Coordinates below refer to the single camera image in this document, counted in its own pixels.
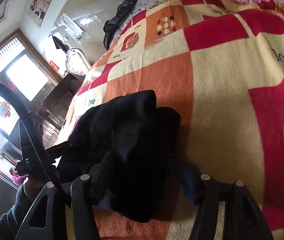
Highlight dark wooden desk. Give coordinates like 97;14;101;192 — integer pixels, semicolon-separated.
39;73;82;131

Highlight orange red patterned blanket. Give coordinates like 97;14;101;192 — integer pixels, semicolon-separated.
57;0;284;239

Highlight white upholstered chair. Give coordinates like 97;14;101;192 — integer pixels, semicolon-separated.
65;47;92;76

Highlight black cable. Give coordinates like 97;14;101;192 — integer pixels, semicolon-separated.
0;76;72;208

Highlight person's left hand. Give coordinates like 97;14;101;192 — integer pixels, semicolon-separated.
23;175;49;203

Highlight black knit pants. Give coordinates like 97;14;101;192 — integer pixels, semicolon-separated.
56;89;183;223

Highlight black shiny garment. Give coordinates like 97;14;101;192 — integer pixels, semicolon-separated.
103;0;138;50

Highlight framed wall picture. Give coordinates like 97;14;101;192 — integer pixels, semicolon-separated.
27;0;52;28

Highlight person's left forearm grey sleeve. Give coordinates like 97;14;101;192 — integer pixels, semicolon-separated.
0;185;32;239

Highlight wooden lattice window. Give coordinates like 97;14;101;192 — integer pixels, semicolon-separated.
0;28;63;203

